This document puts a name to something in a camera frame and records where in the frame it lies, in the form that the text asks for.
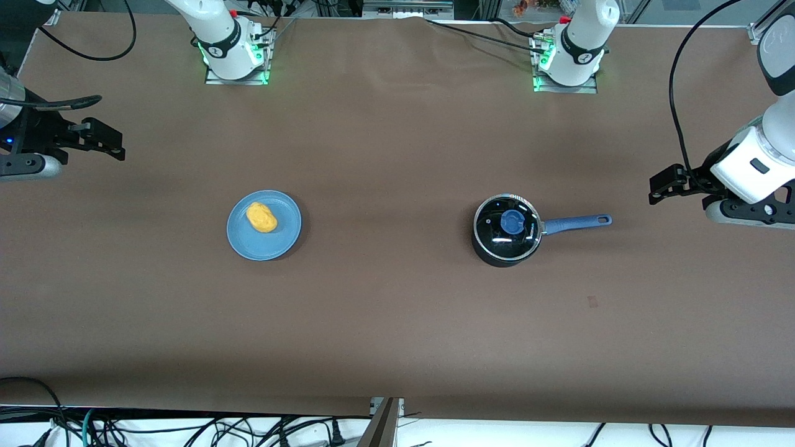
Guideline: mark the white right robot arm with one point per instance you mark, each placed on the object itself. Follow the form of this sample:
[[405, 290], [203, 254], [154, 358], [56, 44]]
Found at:
[[217, 31]]

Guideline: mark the black power plug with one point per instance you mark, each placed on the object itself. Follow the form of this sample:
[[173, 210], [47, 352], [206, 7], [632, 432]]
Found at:
[[338, 433]]

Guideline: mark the blue round plate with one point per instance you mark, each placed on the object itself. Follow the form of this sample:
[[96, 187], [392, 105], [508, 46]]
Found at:
[[273, 245]]

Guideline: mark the silver aluminium rail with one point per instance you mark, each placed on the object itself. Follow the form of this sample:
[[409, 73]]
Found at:
[[407, 9]]

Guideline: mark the small orange object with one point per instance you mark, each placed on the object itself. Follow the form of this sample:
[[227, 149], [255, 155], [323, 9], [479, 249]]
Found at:
[[520, 7]]

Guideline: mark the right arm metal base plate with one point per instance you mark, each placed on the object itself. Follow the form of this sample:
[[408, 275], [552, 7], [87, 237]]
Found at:
[[214, 79]]

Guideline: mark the brown table cover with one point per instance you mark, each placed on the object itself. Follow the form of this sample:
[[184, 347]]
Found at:
[[397, 323]]

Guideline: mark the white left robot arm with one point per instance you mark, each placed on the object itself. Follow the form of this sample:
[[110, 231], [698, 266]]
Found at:
[[581, 37]]

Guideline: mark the yellow potato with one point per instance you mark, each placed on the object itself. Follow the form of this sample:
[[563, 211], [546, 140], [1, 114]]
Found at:
[[261, 217]]

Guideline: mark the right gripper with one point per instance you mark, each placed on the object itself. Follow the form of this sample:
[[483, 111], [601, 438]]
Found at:
[[38, 133]]

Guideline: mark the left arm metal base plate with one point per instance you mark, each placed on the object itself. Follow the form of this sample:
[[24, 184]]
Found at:
[[587, 89]]

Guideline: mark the glass lid with blue knob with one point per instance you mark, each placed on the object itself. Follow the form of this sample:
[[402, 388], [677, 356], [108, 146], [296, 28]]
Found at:
[[512, 222]]

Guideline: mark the aluminium frame post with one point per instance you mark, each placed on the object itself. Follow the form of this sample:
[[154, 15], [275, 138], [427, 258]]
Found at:
[[382, 428]]

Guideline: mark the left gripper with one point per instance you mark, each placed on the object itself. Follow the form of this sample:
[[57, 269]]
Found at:
[[694, 177]]

